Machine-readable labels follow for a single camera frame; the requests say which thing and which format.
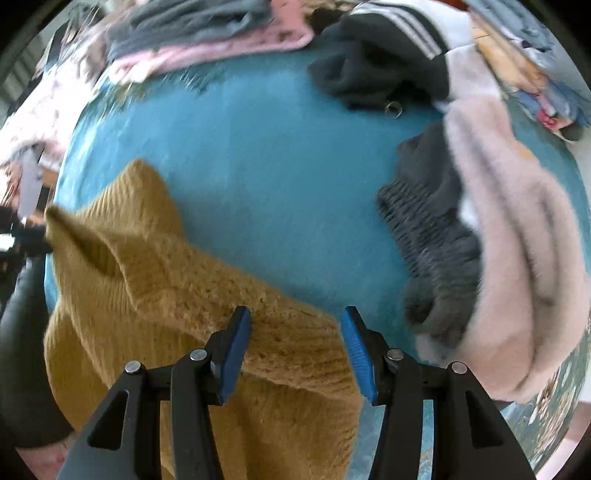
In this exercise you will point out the pink fluffy garment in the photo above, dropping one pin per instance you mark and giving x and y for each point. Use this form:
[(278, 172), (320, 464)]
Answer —
[(508, 277)]

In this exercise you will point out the dark grey knit garment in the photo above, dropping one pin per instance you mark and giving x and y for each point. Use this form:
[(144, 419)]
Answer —
[(434, 240)]

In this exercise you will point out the light blue quilt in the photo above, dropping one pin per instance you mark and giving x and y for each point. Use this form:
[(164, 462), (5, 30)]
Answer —
[(531, 32)]

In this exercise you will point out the person's left forearm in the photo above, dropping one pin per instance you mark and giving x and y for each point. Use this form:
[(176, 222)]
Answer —
[(27, 369)]

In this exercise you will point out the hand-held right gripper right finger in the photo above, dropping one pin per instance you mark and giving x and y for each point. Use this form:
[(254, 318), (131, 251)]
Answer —
[(358, 355)]

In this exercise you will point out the black jacket with white stripes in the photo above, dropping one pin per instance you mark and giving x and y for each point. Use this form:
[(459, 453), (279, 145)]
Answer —
[(369, 69)]

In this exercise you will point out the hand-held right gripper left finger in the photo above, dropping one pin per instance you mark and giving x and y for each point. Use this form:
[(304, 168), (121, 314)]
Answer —
[(235, 355)]

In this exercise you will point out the pink folded garment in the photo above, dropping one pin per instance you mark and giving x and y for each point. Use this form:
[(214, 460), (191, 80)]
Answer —
[(221, 50)]

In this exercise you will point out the floral print quilt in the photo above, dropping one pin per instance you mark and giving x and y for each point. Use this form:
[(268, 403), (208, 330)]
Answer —
[(540, 97)]

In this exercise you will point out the grey folded garment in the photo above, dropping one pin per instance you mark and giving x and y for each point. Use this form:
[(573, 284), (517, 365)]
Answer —
[(184, 23)]

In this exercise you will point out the olive knit sweater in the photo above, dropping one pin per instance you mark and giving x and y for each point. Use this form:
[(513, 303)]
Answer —
[(138, 286)]

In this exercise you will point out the teal floral bedspread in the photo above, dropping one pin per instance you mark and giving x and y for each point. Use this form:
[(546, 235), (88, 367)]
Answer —
[(277, 184)]

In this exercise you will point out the white grey floral blanket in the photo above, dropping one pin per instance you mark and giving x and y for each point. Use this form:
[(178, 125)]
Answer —
[(41, 106)]

